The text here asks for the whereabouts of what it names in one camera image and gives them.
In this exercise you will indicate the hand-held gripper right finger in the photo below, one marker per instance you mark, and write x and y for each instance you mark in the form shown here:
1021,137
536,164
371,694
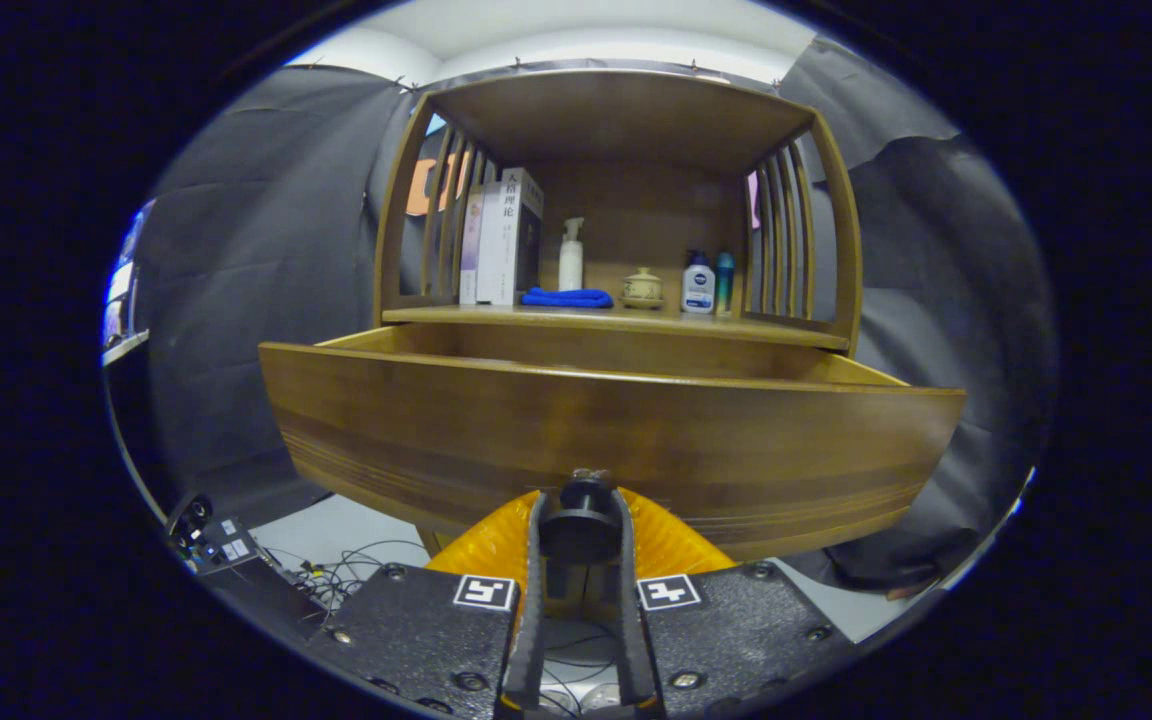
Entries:
636,640

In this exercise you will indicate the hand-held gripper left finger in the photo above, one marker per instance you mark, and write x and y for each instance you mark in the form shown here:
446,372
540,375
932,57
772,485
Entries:
528,640

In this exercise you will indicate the wooden drawer with black knob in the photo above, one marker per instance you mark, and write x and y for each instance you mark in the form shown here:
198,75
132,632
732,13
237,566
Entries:
536,430

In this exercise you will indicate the wooden countertop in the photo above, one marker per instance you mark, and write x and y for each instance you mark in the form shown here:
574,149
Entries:
636,320

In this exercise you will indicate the black device box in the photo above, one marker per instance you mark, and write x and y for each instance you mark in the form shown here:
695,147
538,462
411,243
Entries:
256,590

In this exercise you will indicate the blue cloth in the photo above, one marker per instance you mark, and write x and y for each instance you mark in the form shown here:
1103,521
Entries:
566,298

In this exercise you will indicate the beige lidded teacup with saucer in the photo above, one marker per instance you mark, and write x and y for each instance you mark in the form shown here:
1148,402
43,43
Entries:
642,289

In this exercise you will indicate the white lotion bottle blue cap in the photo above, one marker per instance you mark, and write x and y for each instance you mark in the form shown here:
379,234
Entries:
698,290

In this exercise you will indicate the teal bottle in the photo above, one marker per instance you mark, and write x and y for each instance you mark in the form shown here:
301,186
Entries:
724,285

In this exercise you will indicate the white pump bottle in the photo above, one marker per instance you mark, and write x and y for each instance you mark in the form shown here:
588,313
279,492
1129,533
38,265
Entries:
570,265

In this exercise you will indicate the thin pale purple book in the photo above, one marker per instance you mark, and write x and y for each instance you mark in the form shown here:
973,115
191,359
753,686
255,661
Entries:
471,250

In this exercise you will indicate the thick white book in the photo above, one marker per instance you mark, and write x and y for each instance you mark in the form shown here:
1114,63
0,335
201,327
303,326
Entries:
501,240

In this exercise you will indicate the white side table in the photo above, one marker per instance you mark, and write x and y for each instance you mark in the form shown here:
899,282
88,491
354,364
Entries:
126,348

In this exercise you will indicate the computer monitor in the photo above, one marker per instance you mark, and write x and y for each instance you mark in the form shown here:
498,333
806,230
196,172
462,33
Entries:
119,290

